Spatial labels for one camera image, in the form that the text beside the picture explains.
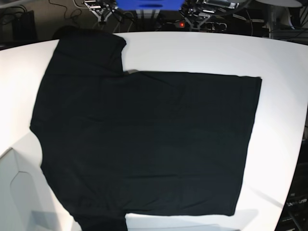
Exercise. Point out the black T-shirt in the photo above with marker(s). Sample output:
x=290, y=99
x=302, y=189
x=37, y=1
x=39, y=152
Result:
x=153, y=143

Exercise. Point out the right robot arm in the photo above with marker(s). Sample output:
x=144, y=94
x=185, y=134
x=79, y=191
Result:
x=102, y=9

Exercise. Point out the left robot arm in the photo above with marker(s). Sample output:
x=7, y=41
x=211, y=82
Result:
x=208, y=15

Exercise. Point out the black power strip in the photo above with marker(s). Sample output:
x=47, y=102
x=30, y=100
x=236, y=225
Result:
x=184, y=26

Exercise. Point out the blue plastic bin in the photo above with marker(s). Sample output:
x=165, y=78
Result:
x=169, y=5

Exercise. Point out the black box labelled OpenArm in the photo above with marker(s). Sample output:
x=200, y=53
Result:
x=297, y=199

